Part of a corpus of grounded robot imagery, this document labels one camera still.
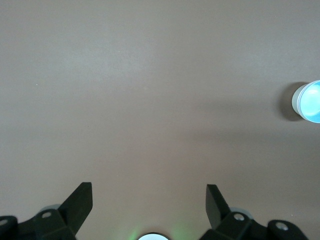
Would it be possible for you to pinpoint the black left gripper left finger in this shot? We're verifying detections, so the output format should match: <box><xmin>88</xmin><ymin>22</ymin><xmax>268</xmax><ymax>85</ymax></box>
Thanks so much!
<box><xmin>0</xmin><ymin>181</ymin><xmax>94</xmax><ymax>240</ymax></box>

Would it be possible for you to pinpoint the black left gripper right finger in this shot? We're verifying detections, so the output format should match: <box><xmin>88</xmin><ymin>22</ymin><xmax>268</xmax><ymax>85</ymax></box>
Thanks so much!
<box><xmin>199</xmin><ymin>184</ymin><xmax>307</xmax><ymax>240</ymax></box>

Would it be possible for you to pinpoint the pink bowl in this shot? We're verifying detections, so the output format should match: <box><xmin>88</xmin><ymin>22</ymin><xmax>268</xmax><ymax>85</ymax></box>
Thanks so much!
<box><xmin>297</xmin><ymin>81</ymin><xmax>320</xmax><ymax>123</ymax></box>

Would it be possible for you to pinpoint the blue bowl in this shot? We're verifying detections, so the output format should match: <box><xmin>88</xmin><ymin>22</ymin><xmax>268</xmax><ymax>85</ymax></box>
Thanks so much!
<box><xmin>299</xmin><ymin>79</ymin><xmax>320</xmax><ymax>124</ymax></box>

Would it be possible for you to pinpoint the white bowl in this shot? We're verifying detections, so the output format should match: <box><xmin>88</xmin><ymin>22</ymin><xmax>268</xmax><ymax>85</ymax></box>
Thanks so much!
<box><xmin>291</xmin><ymin>83</ymin><xmax>310</xmax><ymax>122</ymax></box>

